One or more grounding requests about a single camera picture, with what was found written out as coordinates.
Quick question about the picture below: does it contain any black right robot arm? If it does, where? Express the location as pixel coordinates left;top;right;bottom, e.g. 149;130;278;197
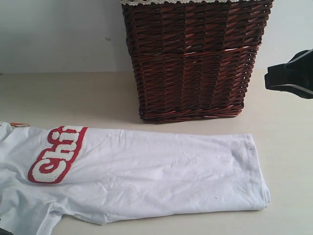
265;49;313;99

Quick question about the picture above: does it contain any brown wicker basket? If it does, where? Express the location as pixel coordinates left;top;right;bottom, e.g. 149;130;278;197
121;0;273;122

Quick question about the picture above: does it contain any white t-shirt red lettering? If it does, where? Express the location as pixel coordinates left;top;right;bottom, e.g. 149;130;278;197
0;122;270;235

